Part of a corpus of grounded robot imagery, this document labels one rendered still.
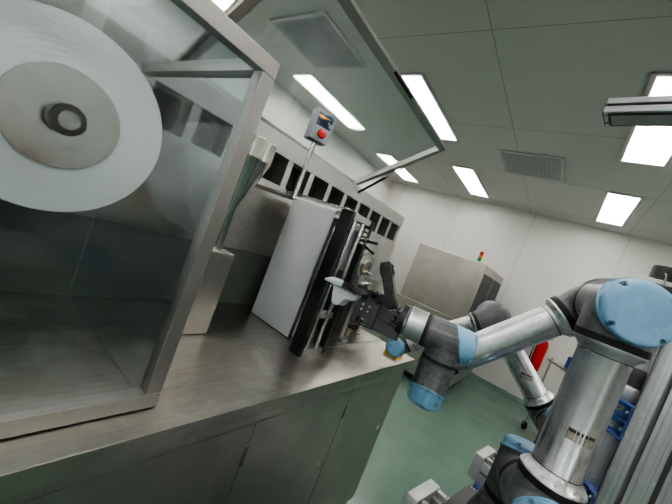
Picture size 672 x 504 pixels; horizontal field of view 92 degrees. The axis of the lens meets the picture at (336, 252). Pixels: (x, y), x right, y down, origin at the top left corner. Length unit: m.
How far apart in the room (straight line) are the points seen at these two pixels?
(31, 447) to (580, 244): 5.89
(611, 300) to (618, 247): 5.24
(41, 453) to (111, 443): 0.09
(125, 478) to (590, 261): 5.73
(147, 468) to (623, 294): 0.93
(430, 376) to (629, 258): 5.34
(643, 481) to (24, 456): 1.16
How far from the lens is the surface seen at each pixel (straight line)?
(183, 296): 0.67
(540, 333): 0.89
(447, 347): 0.74
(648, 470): 1.10
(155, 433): 0.73
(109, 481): 0.80
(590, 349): 0.78
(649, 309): 0.77
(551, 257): 5.91
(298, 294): 1.29
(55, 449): 0.69
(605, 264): 5.92
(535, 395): 1.53
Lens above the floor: 1.34
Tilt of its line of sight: 3 degrees down
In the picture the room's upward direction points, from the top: 21 degrees clockwise
